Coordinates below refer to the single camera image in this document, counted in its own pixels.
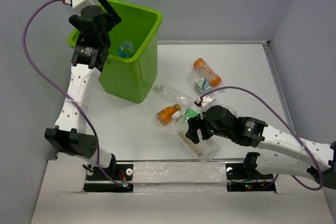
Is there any green plastic bottle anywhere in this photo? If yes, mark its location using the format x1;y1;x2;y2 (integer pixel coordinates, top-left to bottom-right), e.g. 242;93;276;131
184;108;199;121

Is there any large clear white capped bottle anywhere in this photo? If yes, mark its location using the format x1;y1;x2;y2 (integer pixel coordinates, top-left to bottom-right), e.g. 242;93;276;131
172;111;221;162

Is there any clear bottle blue cap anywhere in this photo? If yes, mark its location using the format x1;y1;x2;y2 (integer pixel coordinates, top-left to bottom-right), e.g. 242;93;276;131
118;40;134;59

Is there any small orange juice bottle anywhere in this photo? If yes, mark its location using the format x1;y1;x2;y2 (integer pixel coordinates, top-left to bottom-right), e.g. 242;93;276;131
156;104;181;125

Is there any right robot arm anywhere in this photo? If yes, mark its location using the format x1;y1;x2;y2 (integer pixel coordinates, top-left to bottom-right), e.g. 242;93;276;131
185;105;335;189

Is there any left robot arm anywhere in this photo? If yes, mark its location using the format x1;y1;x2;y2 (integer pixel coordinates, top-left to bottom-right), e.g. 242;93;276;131
45;0;121;179

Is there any clear crushed bottle near bin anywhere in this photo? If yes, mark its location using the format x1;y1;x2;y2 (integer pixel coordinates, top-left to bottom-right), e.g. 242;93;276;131
154;84;194;108

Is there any green plastic bin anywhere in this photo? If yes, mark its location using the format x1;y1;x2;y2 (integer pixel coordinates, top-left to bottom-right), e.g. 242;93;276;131
68;0;163;104

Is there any clear crushed bottle centre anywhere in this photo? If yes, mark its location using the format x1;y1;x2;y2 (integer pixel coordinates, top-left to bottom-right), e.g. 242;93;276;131
223;105;239;117

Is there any clear bottle green white label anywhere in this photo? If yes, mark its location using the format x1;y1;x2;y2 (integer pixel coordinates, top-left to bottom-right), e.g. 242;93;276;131
188;70;215;94

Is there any orange capped orange label bottle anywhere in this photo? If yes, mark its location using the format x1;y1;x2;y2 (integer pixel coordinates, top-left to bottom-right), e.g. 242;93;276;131
193;58;222;88

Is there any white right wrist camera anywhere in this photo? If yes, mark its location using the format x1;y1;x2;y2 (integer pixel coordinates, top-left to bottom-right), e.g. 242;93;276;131
194;95;214;108

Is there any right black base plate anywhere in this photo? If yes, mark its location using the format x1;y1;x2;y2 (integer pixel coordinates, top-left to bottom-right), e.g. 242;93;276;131
226;163;276;193

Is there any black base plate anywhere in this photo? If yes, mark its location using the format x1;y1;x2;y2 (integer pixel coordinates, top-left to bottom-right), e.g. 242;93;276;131
226;163;276;193
82;162;134;193

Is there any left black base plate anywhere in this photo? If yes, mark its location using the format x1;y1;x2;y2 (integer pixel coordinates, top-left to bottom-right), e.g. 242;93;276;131
82;162;134;193

